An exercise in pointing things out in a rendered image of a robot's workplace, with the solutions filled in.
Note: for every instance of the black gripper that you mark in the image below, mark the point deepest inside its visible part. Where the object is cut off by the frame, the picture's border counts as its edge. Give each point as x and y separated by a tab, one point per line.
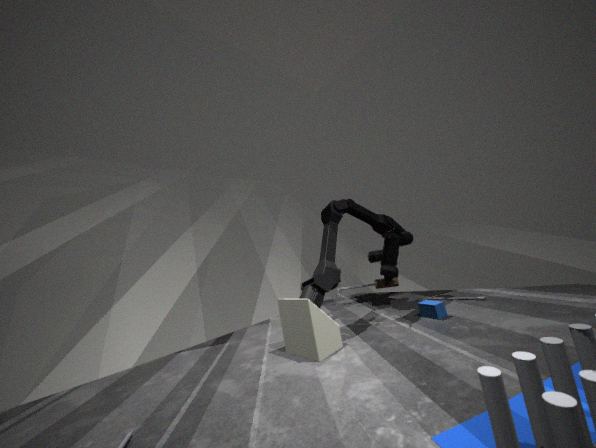
389	269

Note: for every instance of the blue block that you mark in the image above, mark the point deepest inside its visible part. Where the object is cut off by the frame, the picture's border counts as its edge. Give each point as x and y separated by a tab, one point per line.
432	309

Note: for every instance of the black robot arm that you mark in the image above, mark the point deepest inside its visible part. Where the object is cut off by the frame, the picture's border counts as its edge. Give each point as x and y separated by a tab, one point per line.
326	276

